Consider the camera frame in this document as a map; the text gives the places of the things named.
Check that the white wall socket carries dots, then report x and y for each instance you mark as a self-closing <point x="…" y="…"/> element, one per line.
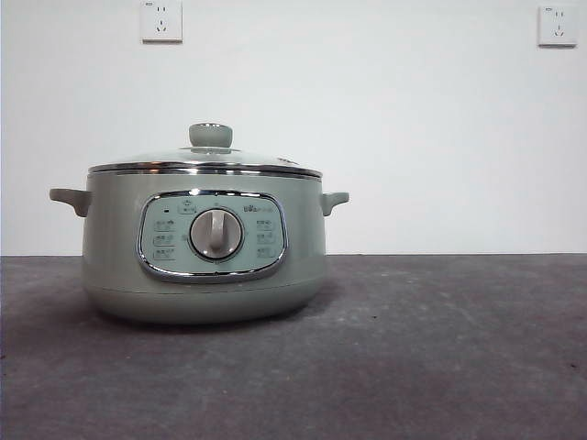
<point x="162" y="22"/>
<point x="557" y="25"/>

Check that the glass lid with green knob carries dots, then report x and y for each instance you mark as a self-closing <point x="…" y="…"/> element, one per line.
<point x="210" y="136"/>

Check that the pale green electric pot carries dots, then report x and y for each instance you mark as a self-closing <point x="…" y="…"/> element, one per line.
<point x="114" y="238"/>

